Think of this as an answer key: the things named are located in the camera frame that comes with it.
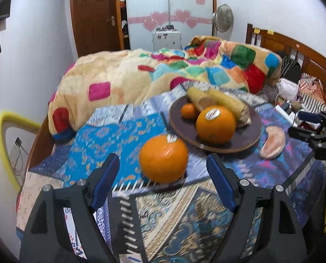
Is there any standing electric fan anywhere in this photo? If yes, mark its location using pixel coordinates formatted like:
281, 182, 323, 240
212, 4, 234, 39

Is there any large orange with sticker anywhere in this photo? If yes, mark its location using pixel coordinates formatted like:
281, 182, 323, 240
139, 134, 189, 183

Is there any small tangerine on plate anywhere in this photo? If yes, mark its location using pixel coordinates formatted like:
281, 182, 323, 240
180, 103, 200, 120

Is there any white box appliance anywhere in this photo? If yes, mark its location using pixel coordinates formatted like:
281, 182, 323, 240
152, 25, 182, 51

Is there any colourful patchwork blanket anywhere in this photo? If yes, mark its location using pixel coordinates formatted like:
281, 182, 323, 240
48, 36, 282, 141

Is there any brown wooden door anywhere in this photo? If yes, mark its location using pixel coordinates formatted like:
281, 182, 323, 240
70, 0, 123, 57

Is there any yellow padded chair frame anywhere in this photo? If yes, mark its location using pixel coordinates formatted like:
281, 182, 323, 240
0, 110, 42, 194

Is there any white wardrobe with hearts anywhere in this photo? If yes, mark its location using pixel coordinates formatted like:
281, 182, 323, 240
125, 0, 216, 51

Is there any dark purple round plate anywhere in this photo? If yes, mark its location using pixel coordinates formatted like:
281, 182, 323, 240
169, 96, 262, 154

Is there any wooden bed headboard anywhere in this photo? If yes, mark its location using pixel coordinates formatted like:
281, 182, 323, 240
245, 23, 326, 96

